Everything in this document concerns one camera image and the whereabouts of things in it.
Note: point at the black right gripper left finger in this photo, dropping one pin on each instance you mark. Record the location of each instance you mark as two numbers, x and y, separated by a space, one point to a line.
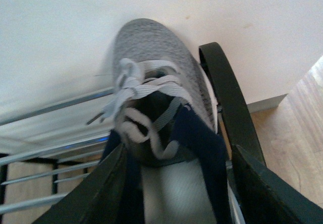
97 198

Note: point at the black metal shoe rack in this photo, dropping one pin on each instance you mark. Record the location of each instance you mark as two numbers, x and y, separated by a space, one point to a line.
232 107

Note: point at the grey knit sneaker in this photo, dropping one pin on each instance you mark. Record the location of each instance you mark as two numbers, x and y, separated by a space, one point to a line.
163 111

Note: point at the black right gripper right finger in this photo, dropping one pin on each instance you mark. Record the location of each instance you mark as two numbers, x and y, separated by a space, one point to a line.
265 197

